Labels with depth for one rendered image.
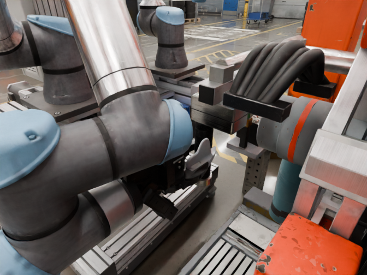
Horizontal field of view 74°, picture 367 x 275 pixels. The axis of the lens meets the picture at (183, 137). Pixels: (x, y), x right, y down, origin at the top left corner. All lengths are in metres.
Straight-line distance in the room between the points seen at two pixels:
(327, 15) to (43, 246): 0.98
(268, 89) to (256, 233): 1.07
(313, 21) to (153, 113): 0.83
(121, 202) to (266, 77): 0.25
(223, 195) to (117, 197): 1.31
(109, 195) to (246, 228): 1.08
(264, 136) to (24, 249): 0.44
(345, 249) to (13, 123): 0.33
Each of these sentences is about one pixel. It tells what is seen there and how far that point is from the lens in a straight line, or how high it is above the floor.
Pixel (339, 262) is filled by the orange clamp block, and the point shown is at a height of 0.88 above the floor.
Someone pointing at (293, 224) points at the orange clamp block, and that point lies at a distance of 0.31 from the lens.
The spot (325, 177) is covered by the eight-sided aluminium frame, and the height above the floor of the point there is 0.94.
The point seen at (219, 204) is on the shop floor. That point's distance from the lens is 1.55.
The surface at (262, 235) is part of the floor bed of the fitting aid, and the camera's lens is 1.35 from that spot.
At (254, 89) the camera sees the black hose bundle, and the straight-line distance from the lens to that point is 0.35.
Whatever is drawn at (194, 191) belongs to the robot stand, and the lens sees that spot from 1.32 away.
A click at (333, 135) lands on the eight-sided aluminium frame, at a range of 0.28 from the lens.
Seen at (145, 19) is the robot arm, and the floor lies 1.00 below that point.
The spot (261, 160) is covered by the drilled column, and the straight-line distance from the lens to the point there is 1.45.
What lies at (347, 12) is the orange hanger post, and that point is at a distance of 1.01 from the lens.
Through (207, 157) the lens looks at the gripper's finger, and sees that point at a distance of 0.45.
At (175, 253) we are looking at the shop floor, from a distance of 1.33.
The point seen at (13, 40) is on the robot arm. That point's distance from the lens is 0.74.
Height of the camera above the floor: 1.10
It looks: 31 degrees down
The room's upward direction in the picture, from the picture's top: straight up
